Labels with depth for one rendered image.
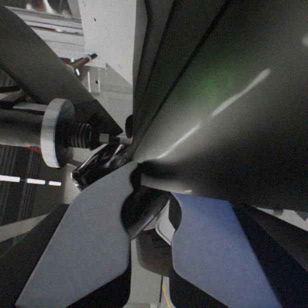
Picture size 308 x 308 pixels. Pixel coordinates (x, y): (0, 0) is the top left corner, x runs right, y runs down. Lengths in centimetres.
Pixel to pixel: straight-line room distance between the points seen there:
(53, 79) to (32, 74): 3
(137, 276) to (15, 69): 743
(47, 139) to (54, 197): 1272
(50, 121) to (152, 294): 767
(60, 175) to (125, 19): 1247
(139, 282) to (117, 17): 741
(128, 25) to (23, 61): 26
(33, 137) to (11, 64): 11
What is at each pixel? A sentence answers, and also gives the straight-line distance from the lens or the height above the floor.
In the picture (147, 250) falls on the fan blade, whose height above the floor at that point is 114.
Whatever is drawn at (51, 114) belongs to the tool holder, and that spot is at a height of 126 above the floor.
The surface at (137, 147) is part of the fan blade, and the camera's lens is 15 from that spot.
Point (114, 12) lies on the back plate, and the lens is 57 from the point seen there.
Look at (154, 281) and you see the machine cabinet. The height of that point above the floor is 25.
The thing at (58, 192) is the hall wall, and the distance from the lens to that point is 1288.
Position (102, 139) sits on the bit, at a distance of 24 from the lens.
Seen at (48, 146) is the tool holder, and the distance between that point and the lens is 23.
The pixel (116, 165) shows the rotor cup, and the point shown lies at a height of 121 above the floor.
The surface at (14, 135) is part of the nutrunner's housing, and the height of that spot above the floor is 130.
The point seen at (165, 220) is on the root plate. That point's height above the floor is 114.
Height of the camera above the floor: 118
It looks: 4 degrees down
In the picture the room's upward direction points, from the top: 83 degrees counter-clockwise
